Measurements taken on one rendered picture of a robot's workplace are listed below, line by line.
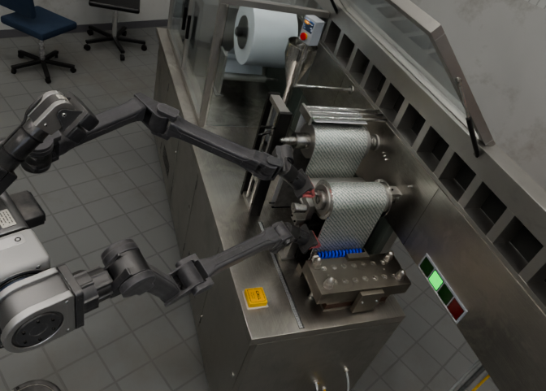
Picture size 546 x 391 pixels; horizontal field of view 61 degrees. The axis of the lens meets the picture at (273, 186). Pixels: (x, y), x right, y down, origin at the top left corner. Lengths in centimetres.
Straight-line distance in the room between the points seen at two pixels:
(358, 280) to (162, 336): 127
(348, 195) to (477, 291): 53
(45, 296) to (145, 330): 175
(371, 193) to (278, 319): 57
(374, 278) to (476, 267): 42
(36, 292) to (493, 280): 124
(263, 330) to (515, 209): 91
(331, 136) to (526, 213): 74
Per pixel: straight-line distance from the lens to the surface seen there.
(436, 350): 323
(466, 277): 166
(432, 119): 175
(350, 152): 187
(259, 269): 187
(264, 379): 199
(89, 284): 101
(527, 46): 466
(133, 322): 273
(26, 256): 102
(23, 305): 98
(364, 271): 185
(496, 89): 478
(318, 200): 170
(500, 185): 154
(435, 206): 173
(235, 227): 200
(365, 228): 185
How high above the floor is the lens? 229
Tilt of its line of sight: 38 degrees down
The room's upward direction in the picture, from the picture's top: 18 degrees clockwise
